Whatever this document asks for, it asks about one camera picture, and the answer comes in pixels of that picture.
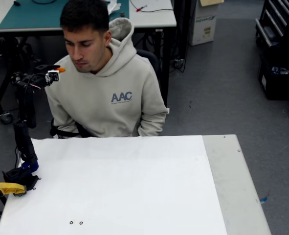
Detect white cardboard box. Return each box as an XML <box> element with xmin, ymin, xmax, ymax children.
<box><xmin>188</xmin><ymin>0</ymin><xmax>225</xmax><ymax>47</ymax></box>

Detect green cutting mat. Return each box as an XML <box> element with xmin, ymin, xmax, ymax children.
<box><xmin>0</xmin><ymin>0</ymin><xmax>130</xmax><ymax>30</ymax></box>

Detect man in beige hoodie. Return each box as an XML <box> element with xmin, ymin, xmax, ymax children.
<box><xmin>45</xmin><ymin>0</ymin><xmax>169</xmax><ymax>138</ymax></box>

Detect white workbench with black frame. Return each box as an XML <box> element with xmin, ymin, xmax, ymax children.
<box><xmin>0</xmin><ymin>0</ymin><xmax>178</xmax><ymax>124</ymax></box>

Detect cable with red probe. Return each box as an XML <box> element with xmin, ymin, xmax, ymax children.
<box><xmin>129</xmin><ymin>0</ymin><xmax>175</xmax><ymax>13</ymax></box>

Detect white paper scraps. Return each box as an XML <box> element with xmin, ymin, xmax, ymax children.
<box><xmin>107</xmin><ymin>0</ymin><xmax>122</xmax><ymax>14</ymax></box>

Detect white paper sheet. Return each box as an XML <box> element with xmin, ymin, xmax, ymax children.
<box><xmin>0</xmin><ymin>135</ymin><xmax>228</xmax><ymax>235</ymax></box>

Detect black storage bin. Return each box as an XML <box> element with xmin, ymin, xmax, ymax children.
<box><xmin>258</xmin><ymin>52</ymin><xmax>289</xmax><ymax>101</ymax></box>

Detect black tool drawer cabinet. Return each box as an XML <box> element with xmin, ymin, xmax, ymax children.
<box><xmin>255</xmin><ymin>0</ymin><xmax>289</xmax><ymax>49</ymax></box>

